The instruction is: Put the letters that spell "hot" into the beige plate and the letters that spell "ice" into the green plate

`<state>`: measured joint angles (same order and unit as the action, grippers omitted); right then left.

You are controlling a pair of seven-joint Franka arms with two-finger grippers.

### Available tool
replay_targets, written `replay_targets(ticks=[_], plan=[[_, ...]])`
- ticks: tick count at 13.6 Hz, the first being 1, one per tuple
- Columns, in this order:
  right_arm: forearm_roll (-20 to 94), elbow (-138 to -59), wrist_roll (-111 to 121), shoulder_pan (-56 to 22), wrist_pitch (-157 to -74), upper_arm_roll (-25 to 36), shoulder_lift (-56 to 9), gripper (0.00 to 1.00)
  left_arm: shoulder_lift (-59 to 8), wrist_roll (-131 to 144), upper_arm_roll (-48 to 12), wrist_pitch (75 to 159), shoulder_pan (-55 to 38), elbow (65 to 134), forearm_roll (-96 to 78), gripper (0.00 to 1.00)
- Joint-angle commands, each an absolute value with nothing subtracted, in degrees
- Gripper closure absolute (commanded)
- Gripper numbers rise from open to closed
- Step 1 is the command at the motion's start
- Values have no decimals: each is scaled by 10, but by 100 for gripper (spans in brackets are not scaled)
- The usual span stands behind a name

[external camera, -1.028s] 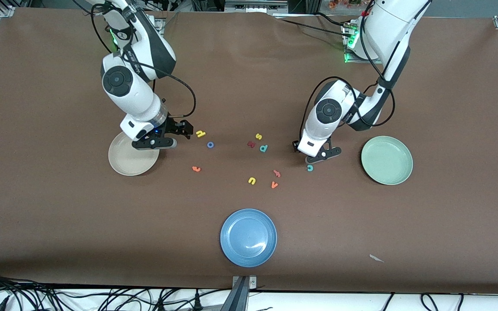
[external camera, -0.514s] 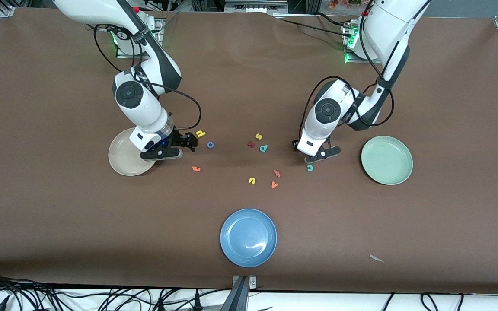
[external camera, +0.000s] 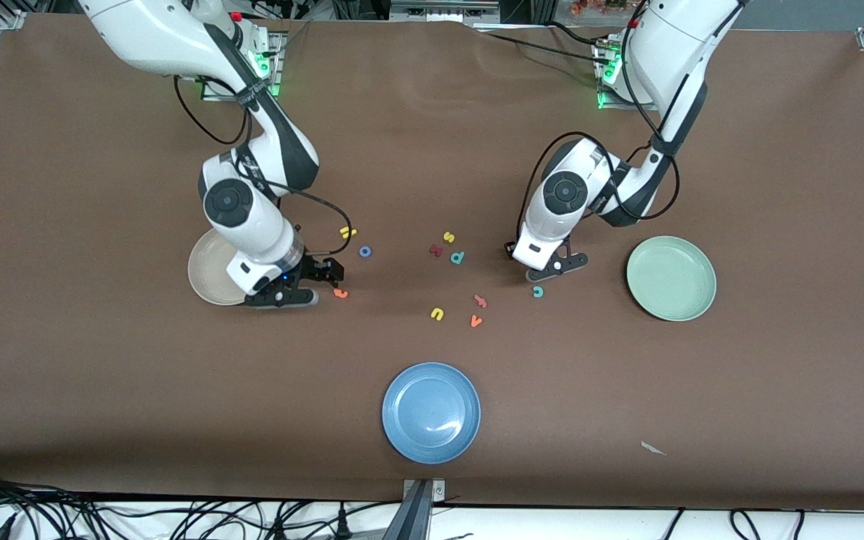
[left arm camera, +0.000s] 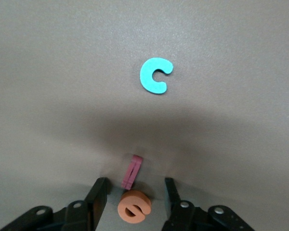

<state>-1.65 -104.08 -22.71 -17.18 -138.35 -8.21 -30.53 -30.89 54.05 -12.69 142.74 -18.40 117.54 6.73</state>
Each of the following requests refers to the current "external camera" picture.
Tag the yellow letter u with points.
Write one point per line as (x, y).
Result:
(439, 318)

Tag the green round plate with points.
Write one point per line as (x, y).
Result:
(671, 278)

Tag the teal letter p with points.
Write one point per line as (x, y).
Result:
(462, 255)

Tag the small white paper scrap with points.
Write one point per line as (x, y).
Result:
(653, 448)

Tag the pink letter f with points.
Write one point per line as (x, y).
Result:
(481, 301)

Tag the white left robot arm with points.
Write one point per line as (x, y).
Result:
(552, 232)

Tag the yellow letter h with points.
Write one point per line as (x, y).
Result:
(348, 232)

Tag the silver metal frame bar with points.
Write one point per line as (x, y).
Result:
(439, 9)

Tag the brown table cover sheet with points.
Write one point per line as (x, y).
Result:
(139, 360)

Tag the blue round plate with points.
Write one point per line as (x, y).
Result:
(431, 413)

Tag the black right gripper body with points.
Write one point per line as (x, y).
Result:
(313, 271)

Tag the grey metal bracket post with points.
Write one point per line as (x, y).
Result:
(413, 517)

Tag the orange flower bunch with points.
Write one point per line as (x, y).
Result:
(597, 6)

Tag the beige round plate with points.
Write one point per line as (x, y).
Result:
(207, 274)

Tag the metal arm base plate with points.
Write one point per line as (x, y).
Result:
(612, 105)
(278, 56)

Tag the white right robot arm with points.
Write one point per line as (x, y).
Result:
(252, 225)

